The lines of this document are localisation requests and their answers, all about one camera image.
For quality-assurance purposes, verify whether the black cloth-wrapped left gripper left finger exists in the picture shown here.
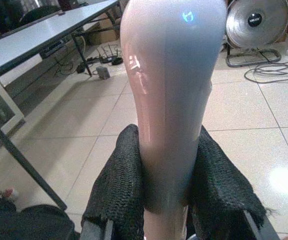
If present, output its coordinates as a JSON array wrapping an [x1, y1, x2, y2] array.
[[80, 123, 146, 240]]

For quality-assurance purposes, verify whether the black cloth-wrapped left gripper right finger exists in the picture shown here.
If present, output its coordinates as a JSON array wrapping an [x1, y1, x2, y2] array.
[[188, 124, 281, 240]]

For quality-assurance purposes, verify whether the white-handled broom with blue bristles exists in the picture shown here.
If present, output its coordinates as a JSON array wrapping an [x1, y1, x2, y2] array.
[[120, 0, 228, 240]]

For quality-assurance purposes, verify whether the silver floor fan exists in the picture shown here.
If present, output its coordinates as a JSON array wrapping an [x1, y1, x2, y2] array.
[[225, 0, 288, 68]]

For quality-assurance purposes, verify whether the black bag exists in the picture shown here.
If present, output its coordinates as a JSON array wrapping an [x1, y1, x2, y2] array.
[[0, 183, 80, 240]]

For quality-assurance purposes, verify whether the small grey power adapter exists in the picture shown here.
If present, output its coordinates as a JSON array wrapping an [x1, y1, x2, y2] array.
[[95, 65, 111, 81]]

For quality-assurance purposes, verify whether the black router with antennas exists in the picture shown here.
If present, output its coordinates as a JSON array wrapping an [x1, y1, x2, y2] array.
[[97, 43, 123, 66]]

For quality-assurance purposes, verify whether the black power strip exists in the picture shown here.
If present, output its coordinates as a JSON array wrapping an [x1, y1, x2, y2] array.
[[86, 55, 102, 64]]

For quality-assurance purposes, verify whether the white cabinet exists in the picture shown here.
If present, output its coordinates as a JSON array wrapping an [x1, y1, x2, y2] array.
[[0, 79, 26, 135]]

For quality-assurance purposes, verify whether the brown cardboard box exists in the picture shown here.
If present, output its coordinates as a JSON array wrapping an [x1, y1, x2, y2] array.
[[83, 12, 121, 46]]

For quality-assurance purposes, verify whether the grey folding table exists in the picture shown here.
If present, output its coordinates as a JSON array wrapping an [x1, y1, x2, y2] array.
[[0, 0, 121, 211]]

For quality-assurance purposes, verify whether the grey floor cable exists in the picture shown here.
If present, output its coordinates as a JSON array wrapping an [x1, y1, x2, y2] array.
[[243, 48, 288, 94]]

